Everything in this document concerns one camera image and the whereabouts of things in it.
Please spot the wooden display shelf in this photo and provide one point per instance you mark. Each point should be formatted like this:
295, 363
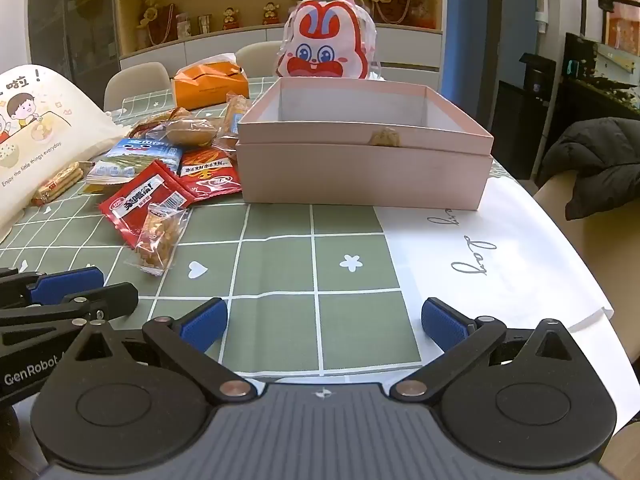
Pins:
250, 5

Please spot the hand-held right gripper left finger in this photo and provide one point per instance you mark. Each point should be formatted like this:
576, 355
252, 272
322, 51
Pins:
205, 322

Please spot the gold red basket ornament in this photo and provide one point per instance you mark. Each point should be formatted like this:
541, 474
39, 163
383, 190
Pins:
155, 22

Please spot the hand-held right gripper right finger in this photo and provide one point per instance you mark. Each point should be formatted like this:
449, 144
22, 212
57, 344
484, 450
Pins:
445, 322

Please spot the white red rabbit-face bag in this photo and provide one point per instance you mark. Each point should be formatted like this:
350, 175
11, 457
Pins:
320, 45

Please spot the white dining chair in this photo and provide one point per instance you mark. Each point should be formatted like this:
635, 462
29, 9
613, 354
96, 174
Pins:
135, 85
255, 57

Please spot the glass fish tank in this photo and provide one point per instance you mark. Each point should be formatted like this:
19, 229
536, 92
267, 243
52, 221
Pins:
600, 60

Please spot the small red gold figurine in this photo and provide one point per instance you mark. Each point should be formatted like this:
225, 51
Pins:
230, 17
270, 12

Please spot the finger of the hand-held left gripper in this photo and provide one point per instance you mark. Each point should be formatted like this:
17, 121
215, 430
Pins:
115, 297
67, 282

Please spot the blue white snack packet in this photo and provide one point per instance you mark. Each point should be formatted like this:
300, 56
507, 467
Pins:
145, 152

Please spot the red spicy strip packet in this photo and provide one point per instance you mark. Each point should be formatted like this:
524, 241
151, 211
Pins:
207, 180

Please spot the beige armchair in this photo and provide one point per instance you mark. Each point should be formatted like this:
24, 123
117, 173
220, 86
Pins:
615, 260

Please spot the white paper bag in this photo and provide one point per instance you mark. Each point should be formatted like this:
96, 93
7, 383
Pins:
475, 270

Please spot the black water dispenser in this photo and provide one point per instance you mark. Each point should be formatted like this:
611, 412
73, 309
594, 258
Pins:
530, 110

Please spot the white wall device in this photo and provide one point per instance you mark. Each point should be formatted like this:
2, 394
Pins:
541, 10

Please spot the large red basket ornament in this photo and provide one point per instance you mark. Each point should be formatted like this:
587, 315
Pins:
402, 2

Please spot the framed wall picture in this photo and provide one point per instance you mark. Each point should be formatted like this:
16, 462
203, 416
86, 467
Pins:
622, 10

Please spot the black jacket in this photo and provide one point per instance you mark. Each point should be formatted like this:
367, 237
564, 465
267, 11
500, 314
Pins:
600, 160

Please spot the light blue green packet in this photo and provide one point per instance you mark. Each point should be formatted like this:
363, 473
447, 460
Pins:
107, 170

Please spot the round bun clear packet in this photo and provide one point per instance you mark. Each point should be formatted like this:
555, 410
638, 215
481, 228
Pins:
192, 132

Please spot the orange tissue pouch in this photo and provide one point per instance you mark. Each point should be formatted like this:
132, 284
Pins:
210, 90

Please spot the brown wafer bar packet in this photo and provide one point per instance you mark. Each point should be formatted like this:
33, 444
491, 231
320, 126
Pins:
57, 185

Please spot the pink cardboard box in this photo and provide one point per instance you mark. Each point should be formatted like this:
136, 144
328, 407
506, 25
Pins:
350, 180

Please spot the clear peanut brittle packet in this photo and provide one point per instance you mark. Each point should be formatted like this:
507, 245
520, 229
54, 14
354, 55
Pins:
157, 240

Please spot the red snack packet white label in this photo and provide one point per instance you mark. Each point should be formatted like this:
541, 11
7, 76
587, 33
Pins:
135, 200

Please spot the dark glass cabinet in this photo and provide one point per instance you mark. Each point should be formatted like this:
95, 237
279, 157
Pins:
70, 20

